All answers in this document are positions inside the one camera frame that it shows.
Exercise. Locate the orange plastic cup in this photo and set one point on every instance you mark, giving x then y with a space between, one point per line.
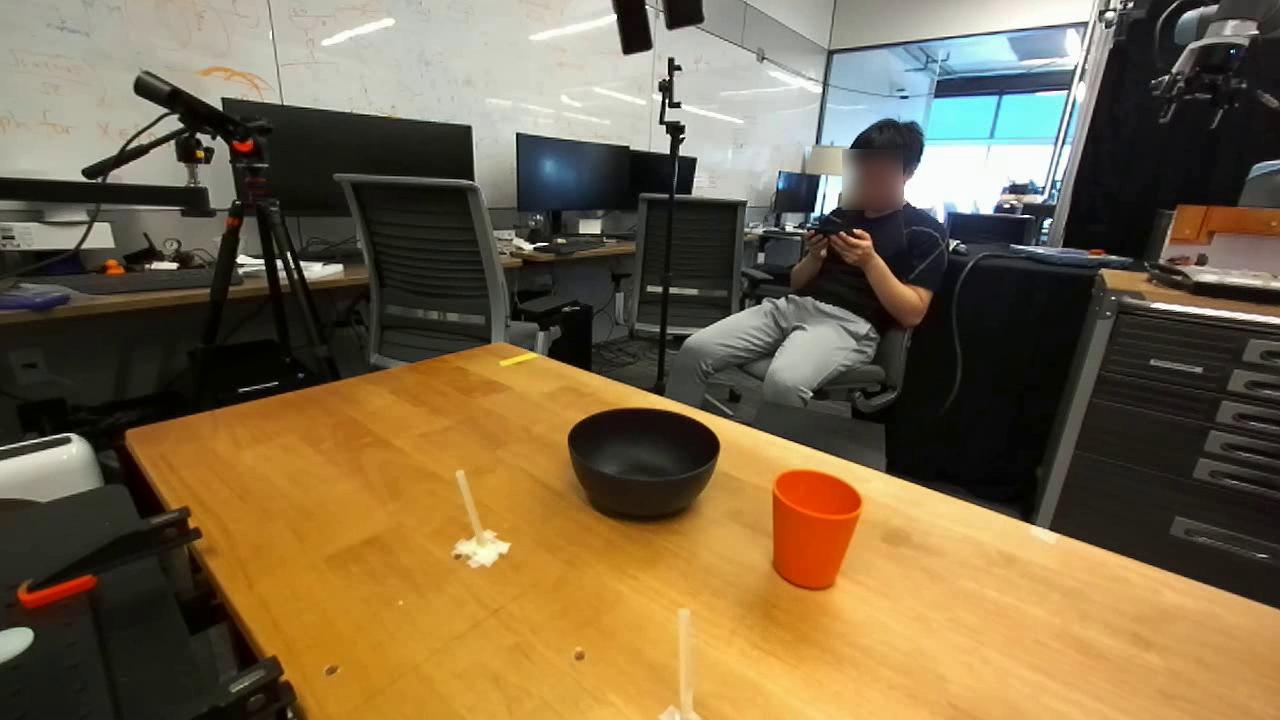
815 534

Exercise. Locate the black bowl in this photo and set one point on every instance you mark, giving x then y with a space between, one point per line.
642 480

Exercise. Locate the small black monitor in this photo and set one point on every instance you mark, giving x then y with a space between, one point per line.
661 176

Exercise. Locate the thin black stand pole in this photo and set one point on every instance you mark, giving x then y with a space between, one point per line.
667 240

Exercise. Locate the dark smartphone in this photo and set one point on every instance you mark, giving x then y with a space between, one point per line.
834 225

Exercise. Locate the person in black shirt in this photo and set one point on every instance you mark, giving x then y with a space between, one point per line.
853 272

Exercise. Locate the wide black monitor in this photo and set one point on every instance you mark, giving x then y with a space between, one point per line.
344 154

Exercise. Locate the black computer tower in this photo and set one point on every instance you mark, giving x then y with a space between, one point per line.
574 332

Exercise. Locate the black curtain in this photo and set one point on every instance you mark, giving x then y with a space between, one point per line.
1120 134

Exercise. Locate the black draped cabinet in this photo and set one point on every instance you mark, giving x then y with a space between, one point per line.
1003 374

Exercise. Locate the long wooden desk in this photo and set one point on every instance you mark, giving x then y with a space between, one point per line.
133 291

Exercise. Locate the orange cardboard box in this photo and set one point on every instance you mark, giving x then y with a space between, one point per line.
1220 240

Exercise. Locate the grey drawer cabinet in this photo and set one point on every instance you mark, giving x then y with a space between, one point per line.
1172 424

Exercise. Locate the white plastic box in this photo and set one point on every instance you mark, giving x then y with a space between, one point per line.
47 467

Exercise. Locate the black camera tripod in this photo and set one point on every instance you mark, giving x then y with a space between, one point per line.
186 105

